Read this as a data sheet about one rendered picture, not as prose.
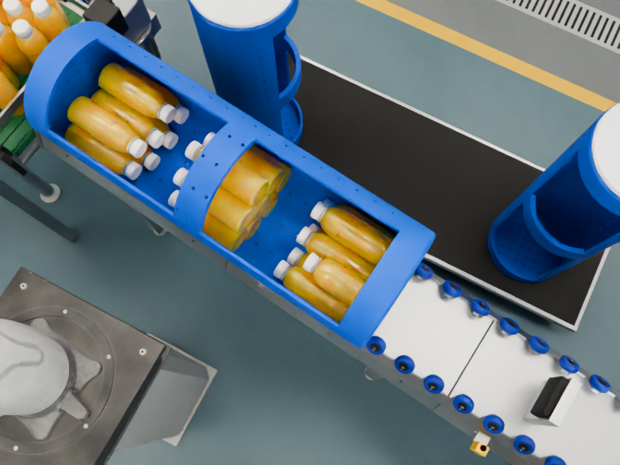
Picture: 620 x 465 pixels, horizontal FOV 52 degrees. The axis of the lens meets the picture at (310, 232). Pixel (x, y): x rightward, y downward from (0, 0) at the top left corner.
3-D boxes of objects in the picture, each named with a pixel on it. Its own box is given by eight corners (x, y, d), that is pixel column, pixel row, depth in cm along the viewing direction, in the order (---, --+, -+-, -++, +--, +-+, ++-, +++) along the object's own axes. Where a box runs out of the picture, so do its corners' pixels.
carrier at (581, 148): (505, 195, 234) (474, 261, 228) (614, 78, 150) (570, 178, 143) (577, 229, 231) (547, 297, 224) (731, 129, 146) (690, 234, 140)
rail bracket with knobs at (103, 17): (111, 55, 166) (98, 33, 156) (89, 42, 167) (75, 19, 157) (134, 28, 168) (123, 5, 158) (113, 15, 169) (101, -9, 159)
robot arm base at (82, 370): (58, 456, 122) (46, 456, 117) (-22, 388, 127) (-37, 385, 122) (120, 378, 127) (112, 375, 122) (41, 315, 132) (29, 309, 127)
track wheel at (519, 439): (539, 449, 132) (540, 442, 133) (519, 436, 132) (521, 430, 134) (526, 459, 135) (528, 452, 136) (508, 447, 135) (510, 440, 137)
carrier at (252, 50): (242, 172, 237) (313, 148, 239) (204, 45, 152) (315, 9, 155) (219, 107, 244) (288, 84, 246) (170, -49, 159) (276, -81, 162)
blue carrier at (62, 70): (354, 359, 139) (372, 337, 112) (50, 152, 152) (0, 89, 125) (419, 257, 148) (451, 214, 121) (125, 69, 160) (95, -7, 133)
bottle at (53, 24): (85, 44, 166) (61, 5, 150) (68, 63, 165) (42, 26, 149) (66, 30, 167) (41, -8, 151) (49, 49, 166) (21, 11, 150)
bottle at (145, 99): (92, 88, 141) (151, 126, 139) (103, 61, 139) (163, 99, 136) (111, 87, 147) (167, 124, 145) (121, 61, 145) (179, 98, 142)
